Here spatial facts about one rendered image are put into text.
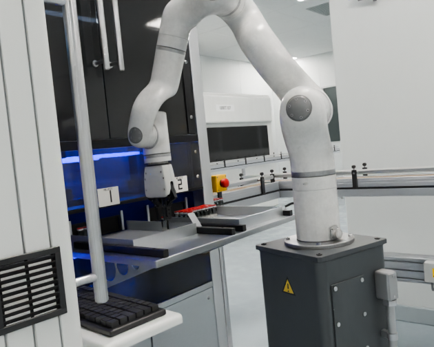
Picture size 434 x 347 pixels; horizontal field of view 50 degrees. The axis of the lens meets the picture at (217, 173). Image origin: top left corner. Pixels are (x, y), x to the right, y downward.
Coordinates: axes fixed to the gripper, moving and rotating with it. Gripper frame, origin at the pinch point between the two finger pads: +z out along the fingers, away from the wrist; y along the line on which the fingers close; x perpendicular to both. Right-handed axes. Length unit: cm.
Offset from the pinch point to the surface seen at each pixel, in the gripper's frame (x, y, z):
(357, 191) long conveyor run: 118, 13, 9
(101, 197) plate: -8.2, -19.8, -6.4
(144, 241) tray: -14.3, 5.9, 5.8
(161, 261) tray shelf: -21.3, 19.8, 8.9
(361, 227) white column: 179, -14, 39
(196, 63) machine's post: 46, -19, -54
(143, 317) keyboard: -40, 33, 15
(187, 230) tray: 3.7, 5.9, 6.3
